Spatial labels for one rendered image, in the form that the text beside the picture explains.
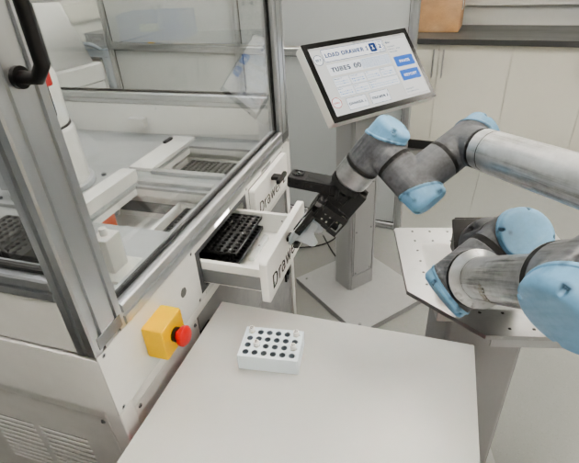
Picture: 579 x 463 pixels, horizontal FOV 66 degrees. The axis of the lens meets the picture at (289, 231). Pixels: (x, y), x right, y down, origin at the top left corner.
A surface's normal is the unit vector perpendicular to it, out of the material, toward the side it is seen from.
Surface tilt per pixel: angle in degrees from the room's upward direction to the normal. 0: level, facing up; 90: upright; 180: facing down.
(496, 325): 0
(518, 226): 44
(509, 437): 0
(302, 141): 90
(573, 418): 0
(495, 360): 90
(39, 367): 90
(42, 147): 90
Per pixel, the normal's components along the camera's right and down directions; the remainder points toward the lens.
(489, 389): -0.09, 0.53
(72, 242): 0.95, 0.11
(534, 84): -0.43, 0.50
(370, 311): -0.03, -0.83
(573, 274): -0.49, -0.61
